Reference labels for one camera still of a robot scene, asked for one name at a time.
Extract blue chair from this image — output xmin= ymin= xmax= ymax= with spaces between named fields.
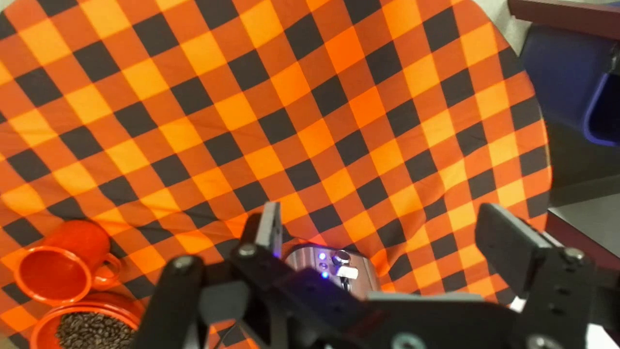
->
xmin=517 ymin=23 xmax=620 ymax=151

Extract dark wooden table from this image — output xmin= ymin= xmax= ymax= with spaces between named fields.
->
xmin=506 ymin=0 xmax=620 ymax=43

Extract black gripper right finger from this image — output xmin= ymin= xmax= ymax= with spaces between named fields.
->
xmin=475 ymin=202 xmax=620 ymax=349

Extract silver toaster with blue lights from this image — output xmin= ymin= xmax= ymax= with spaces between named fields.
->
xmin=283 ymin=242 xmax=384 ymax=303

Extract dark brown furniture edge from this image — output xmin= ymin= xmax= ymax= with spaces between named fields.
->
xmin=544 ymin=192 xmax=620 ymax=270

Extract orange black checkered tablecloth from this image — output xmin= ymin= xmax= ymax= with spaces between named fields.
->
xmin=0 ymin=0 xmax=554 ymax=349

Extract orange ceramic mug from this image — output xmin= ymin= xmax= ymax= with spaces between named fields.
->
xmin=14 ymin=219 xmax=126 ymax=310

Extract orange bowl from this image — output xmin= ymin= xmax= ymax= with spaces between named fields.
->
xmin=27 ymin=293 xmax=147 ymax=349

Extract dark coffee beans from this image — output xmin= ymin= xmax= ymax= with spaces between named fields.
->
xmin=56 ymin=312 xmax=140 ymax=349

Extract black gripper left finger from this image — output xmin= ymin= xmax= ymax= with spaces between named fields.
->
xmin=132 ymin=200 xmax=293 ymax=349

